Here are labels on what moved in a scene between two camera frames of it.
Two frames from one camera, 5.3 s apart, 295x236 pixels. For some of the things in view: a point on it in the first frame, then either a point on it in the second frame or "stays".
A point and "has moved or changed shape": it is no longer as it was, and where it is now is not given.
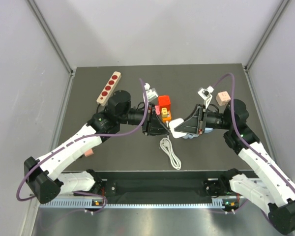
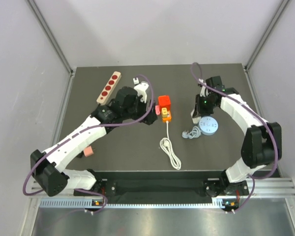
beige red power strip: [108, 88] stays
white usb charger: [173, 123] has moved or changed shape
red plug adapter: [164, 102] stays
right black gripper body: [202, 119] to [204, 106]
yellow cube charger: [164, 112] stays
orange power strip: [167, 119] stays
